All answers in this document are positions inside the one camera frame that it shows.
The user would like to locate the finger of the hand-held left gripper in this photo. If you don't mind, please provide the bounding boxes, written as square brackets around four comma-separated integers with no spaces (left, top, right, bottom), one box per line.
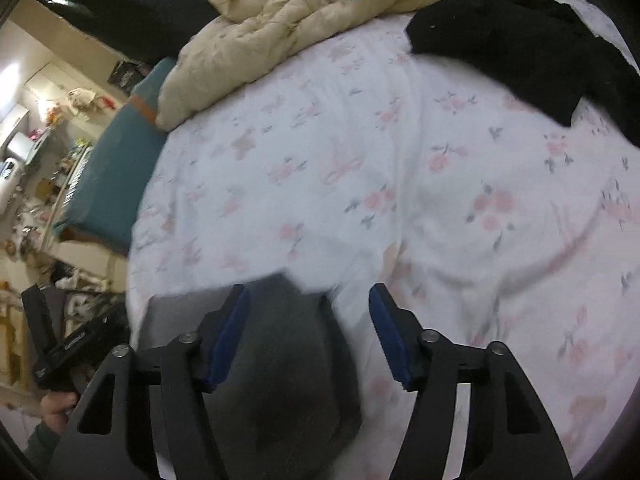
[21,284,57,358]

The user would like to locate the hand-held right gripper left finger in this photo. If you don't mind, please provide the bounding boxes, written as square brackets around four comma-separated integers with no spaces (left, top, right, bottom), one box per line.
[59,284,251,480]

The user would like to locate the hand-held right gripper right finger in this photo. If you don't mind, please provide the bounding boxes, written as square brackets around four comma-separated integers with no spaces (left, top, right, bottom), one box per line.
[369,284,573,480]

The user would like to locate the grey pants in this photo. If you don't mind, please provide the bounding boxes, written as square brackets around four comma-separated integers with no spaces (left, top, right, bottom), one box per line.
[147,271,365,463]

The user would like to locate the person's left forearm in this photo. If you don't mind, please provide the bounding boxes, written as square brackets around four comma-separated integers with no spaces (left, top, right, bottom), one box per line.
[22,419,68,468]

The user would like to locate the person's left hand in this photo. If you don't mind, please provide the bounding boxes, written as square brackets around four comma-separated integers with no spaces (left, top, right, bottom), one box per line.
[39,391,83,433]

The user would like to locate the white water heater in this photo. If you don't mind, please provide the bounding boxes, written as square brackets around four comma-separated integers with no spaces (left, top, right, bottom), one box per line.
[0,156,25,211]

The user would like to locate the floral bed sheet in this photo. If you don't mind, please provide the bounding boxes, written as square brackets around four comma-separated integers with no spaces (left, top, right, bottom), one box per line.
[125,0,640,480]

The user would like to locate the hanging beige cloth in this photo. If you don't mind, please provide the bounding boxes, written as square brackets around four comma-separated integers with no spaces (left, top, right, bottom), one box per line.
[67,87,98,111]

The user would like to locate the black printed paper bag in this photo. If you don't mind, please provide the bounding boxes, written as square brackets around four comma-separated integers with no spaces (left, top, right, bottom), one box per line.
[107,59,152,90]

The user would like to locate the hanging dark garment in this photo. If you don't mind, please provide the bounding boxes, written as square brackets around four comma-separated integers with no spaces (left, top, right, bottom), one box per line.
[27,0,221,67]

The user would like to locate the black garment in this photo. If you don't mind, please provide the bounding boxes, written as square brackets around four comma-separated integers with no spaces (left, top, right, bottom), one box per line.
[404,0,640,150]

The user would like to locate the cream duvet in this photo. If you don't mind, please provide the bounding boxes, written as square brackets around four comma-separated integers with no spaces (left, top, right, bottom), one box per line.
[156,0,540,131]

